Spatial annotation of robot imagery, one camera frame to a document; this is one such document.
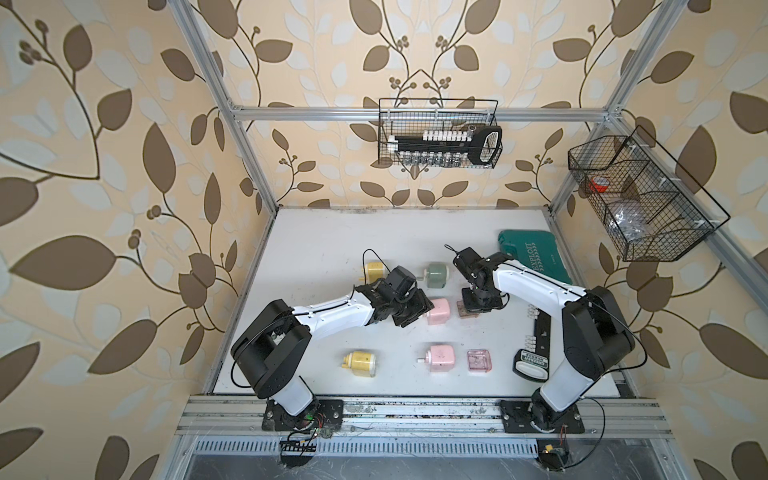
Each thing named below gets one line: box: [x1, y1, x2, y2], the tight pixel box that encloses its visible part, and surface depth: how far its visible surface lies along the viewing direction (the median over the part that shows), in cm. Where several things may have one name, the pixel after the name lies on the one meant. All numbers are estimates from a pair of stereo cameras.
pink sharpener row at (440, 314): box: [427, 298, 451, 326], surface depth 88 cm
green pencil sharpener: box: [416, 263, 449, 289], surface depth 96 cm
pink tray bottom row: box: [467, 349, 493, 373], surface depth 84 cm
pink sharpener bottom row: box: [416, 344, 455, 372], surface depth 79 cm
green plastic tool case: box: [498, 230, 573, 285], surface depth 104 cm
